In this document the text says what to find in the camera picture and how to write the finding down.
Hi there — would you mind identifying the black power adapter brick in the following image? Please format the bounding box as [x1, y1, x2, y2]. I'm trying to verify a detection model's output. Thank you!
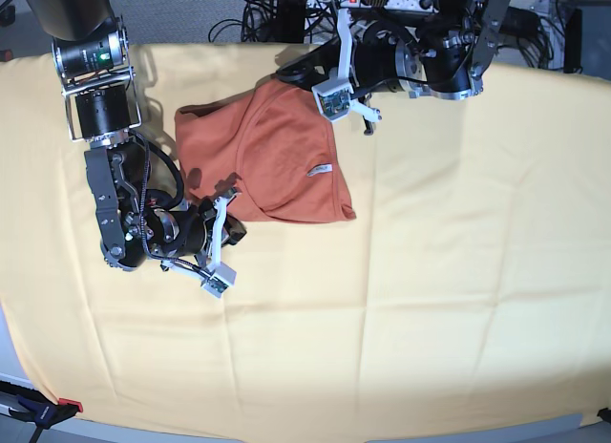
[500, 7, 539, 38]

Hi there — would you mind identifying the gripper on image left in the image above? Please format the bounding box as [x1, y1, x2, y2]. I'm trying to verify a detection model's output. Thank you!
[166, 187, 247, 271]

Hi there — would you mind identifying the terracotta orange T-shirt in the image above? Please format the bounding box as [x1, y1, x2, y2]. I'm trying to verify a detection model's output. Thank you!
[175, 79, 356, 224]

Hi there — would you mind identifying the black vertical stand post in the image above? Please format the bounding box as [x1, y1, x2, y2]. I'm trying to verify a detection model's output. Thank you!
[273, 0, 306, 44]

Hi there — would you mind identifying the black and red bar clamp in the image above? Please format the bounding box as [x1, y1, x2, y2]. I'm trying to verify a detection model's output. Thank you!
[1, 381, 83, 443]

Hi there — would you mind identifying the pale yellow table cloth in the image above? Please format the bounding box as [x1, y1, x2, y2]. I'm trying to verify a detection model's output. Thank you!
[1, 55, 610, 442]

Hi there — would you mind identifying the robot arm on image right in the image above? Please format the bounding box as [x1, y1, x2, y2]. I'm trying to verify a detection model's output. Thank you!
[312, 0, 511, 133]

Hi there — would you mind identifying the black clamp at right corner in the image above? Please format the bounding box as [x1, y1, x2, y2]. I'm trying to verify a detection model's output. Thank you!
[597, 408, 611, 424]

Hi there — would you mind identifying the white power strip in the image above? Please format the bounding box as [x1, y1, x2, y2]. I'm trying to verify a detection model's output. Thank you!
[306, 0, 437, 13]

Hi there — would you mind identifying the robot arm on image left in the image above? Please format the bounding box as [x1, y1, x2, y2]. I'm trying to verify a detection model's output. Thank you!
[26, 0, 245, 279]

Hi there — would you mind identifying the black upright box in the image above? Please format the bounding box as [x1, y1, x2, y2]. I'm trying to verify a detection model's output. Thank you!
[563, 9, 582, 74]

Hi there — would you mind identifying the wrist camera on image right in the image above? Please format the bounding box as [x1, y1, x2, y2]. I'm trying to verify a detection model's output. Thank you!
[311, 77, 353, 123]

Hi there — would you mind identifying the tangle of black cables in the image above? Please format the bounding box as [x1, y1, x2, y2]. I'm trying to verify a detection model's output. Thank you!
[207, 0, 383, 48]

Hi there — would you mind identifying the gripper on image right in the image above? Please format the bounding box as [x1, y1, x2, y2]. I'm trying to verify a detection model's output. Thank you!
[330, 8, 411, 136]

